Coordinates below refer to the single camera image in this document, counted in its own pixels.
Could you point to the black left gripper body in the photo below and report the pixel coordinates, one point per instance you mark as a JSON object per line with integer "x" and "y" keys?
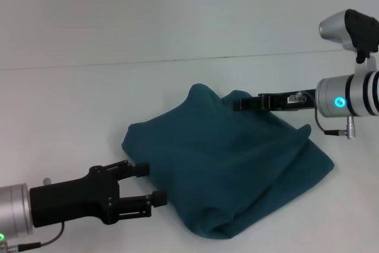
{"x": 71, "y": 199}

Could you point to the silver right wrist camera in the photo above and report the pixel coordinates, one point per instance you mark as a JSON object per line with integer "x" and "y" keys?
{"x": 352, "y": 33}

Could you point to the silver elbow plug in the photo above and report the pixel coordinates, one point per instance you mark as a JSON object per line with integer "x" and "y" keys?
{"x": 7, "y": 247}
{"x": 294, "y": 97}

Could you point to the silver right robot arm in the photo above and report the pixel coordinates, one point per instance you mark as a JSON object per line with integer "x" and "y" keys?
{"x": 349, "y": 94}

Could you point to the blue shirt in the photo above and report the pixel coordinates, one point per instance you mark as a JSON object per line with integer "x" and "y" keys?
{"x": 219, "y": 161}

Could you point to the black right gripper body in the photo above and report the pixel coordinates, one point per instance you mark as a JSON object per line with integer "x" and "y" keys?
{"x": 287, "y": 102}

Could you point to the silver straight plug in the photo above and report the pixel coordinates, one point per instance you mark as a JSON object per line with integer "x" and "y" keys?
{"x": 351, "y": 127}

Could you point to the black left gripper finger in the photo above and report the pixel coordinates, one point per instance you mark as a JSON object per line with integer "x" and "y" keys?
{"x": 142, "y": 204}
{"x": 133, "y": 170}

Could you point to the silver round connector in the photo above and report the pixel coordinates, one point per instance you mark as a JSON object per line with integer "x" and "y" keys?
{"x": 46, "y": 181}

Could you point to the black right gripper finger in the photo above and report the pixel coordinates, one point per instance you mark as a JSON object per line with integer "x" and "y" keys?
{"x": 247, "y": 104}

